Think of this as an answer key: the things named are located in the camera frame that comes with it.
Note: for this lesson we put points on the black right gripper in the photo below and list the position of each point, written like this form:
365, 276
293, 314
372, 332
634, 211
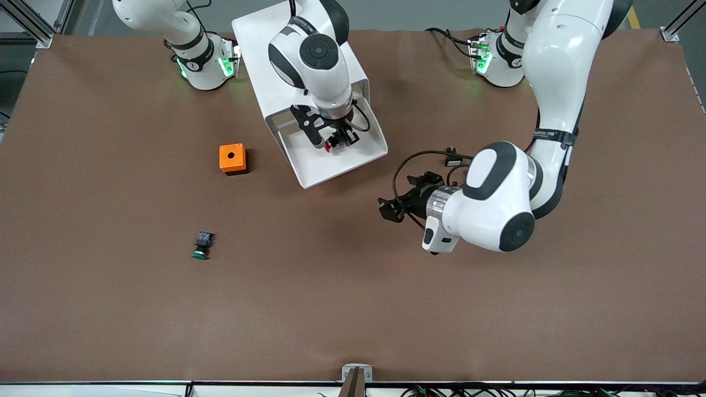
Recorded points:
340, 130

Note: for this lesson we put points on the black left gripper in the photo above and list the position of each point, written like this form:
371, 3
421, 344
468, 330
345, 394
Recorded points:
416, 200

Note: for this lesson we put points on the red push button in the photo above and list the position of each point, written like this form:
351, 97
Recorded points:
329, 146

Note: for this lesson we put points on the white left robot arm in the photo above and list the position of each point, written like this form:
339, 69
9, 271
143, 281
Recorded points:
496, 187

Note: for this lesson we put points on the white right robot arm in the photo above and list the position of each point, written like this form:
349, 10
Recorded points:
314, 52

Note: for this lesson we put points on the green push button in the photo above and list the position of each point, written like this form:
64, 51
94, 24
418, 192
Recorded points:
203, 241

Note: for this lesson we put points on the orange box with hole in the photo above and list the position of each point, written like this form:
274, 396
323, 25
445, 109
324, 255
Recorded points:
225, 160

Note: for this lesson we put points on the black switch with white face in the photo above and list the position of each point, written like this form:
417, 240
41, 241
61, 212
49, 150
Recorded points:
453, 161

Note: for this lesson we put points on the grey metal table bracket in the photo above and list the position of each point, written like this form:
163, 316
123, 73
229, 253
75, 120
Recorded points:
347, 370

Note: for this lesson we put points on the aluminium frame profile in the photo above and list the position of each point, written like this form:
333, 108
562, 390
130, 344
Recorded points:
670, 34
41, 38

